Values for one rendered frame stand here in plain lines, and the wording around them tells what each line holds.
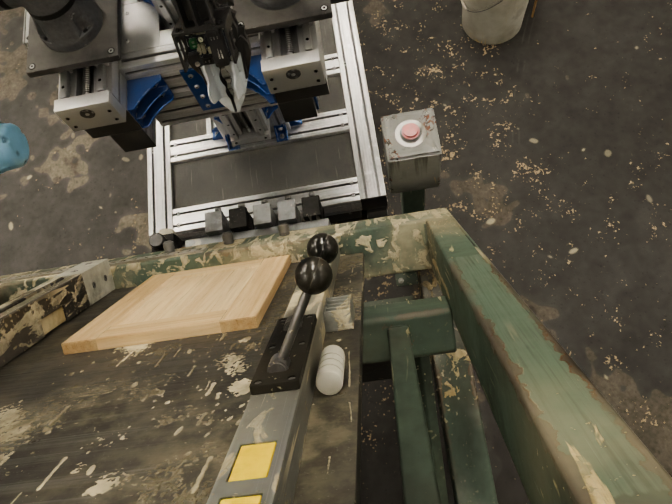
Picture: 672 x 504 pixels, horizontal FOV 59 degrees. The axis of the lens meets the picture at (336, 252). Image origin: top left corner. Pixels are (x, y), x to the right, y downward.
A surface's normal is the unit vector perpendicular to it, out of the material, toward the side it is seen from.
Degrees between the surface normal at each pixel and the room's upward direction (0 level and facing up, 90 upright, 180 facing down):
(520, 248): 0
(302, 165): 0
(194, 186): 0
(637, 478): 57
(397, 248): 32
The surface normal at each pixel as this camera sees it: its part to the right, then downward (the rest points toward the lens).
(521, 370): -0.16, -0.96
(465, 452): -0.13, -0.33
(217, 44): 0.03, 0.67
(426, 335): -0.05, 0.22
